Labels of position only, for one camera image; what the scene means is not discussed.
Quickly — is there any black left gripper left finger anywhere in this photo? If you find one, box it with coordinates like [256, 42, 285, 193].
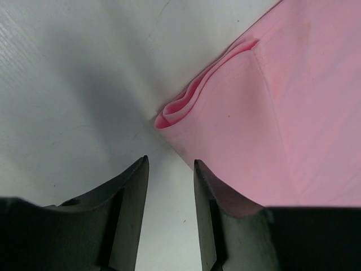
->
[1, 156, 149, 270]

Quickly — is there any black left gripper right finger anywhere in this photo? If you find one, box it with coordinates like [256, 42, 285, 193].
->
[193, 160, 360, 270]

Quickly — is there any light pink t-shirt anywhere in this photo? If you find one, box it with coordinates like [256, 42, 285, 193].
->
[155, 0, 360, 207]

